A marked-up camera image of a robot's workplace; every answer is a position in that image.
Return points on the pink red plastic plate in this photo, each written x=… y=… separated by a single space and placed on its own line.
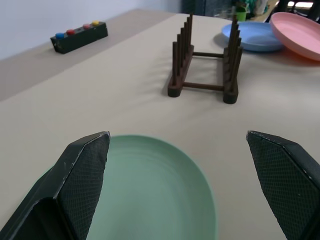
x=297 y=32

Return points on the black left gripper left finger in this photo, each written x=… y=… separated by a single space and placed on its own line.
x=75 y=187

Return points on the black box with coloured buttons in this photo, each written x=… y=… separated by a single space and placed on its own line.
x=80 y=40

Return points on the dark cabinet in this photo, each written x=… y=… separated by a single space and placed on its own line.
x=195 y=6

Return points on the clear glass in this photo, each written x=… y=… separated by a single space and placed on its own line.
x=222 y=13

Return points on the blue plastic plate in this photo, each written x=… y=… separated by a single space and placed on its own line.
x=255 y=37

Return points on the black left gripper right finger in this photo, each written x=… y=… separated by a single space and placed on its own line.
x=280 y=187

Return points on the green cup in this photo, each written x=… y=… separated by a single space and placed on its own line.
x=241 y=15

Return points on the dark wooden dish rack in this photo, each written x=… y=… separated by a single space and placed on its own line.
x=176 y=90

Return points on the green plastic plate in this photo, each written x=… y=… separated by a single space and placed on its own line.
x=150 y=195

